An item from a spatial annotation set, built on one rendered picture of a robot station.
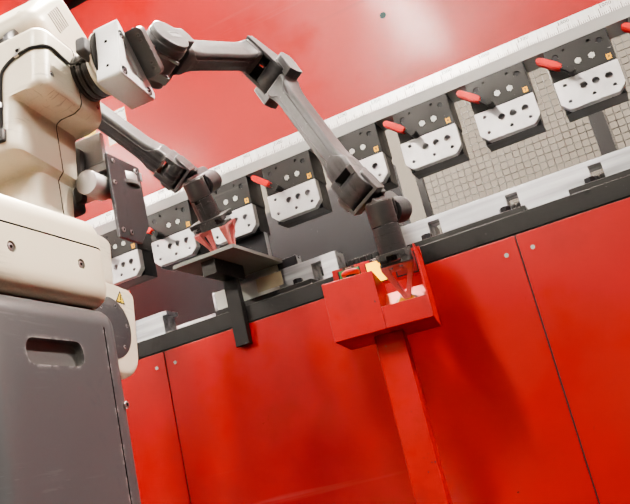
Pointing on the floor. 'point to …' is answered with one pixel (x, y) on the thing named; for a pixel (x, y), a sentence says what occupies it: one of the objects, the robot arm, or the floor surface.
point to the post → (602, 133)
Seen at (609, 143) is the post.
